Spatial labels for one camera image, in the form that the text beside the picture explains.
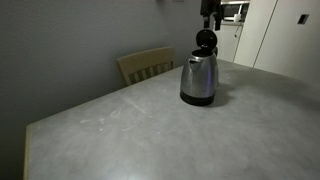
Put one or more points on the stainless steel electric kettle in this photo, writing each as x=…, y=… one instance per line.
x=199, y=78

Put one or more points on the black wall plate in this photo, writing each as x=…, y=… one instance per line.
x=303, y=19

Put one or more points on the white mug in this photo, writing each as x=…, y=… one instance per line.
x=237, y=17

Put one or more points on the microwave oven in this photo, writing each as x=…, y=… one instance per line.
x=235, y=10

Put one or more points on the wooden slatted chair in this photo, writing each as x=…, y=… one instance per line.
x=146, y=63

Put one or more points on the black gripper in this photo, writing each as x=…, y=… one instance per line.
x=211, y=6

